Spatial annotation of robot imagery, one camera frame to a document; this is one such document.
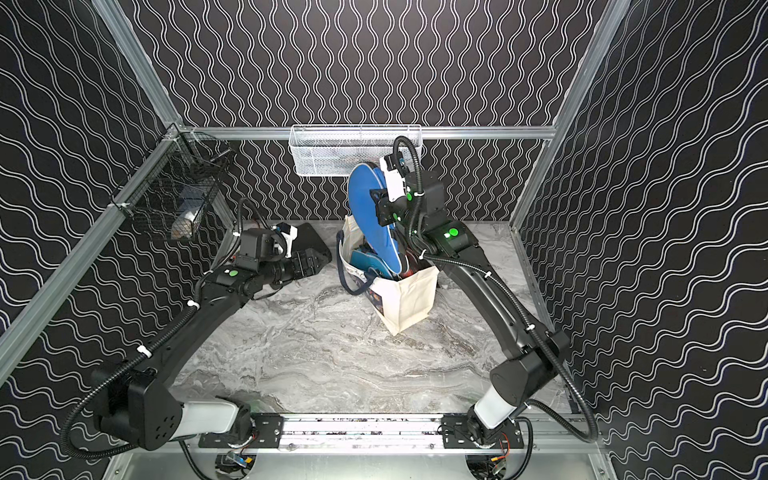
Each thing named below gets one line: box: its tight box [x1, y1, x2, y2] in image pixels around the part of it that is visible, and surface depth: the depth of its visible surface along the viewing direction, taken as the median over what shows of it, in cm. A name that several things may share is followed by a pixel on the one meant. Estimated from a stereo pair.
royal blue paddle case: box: [348, 163, 402, 274], surface depth 69 cm
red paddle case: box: [398, 250, 420, 279], surface depth 69 cm
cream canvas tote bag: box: [337, 214, 440, 336], surface depth 85 cm
